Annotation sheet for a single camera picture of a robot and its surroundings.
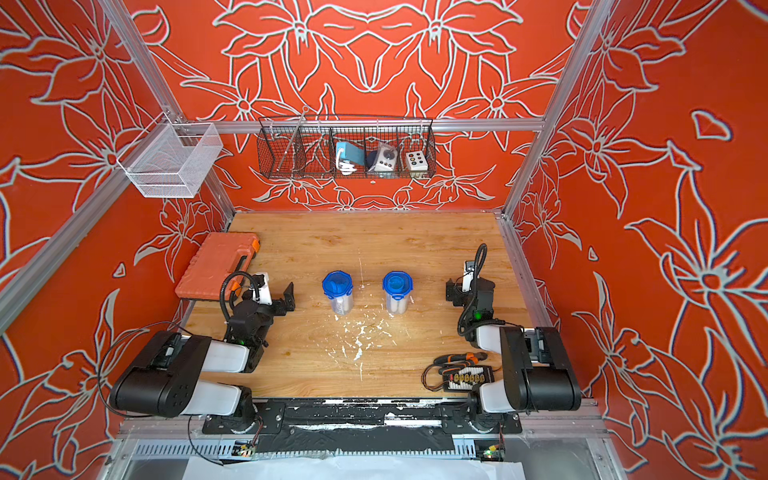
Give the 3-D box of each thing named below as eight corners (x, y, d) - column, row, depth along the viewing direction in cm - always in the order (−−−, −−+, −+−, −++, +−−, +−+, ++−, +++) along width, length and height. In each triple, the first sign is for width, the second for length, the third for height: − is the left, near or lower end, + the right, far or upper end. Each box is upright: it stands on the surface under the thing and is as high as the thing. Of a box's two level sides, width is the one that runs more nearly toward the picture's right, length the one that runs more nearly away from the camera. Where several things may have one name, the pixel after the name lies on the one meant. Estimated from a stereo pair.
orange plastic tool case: (181, 302, 96) (172, 293, 91) (211, 241, 112) (204, 231, 108) (240, 302, 96) (233, 293, 91) (261, 241, 112) (256, 231, 108)
